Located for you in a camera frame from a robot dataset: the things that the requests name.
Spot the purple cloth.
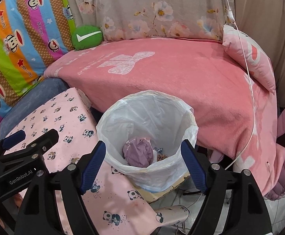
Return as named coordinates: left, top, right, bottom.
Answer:
left=122, top=137, right=154, bottom=168

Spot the brown dotted scrunchie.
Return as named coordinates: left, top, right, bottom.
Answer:
left=157, top=154, right=167, bottom=161

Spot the black white patterned scrunchie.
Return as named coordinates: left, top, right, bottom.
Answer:
left=154, top=147, right=163, bottom=153

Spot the white bag lined trash bin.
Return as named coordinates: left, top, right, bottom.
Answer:
left=96, top=90, right=198, bottom=193

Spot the person's left hand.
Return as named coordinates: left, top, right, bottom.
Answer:
left=0, top=193, right=25, bottom=228

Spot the blue grey cushion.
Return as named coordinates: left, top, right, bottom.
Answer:
left=0, top=78, right=69, bottom=139

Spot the pink panda print cloth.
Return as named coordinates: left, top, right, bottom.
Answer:
left=12, top=88, right=189, bottom=234

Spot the pink blanket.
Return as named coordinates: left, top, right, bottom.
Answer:
left=44, top=38, right=285, bottom=195

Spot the colourful monkey print quilt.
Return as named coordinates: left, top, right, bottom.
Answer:
left=0, top=0, right=75, bottom=123

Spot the green round cushion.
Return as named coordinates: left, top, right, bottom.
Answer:
left=71, top=25, right=103, bottom=50

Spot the pink small pillow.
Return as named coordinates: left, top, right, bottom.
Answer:
left=222, top=25, right=275, bottom=94

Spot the grey floral pillow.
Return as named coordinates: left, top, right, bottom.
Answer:
left=68, top=0, right=234, bottom=41

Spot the beige curtain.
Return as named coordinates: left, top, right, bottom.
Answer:
left=235, top=0, right=285, bottom=107

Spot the white cable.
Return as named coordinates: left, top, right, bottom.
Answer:
left=219, top=0, right=257, bottom=170

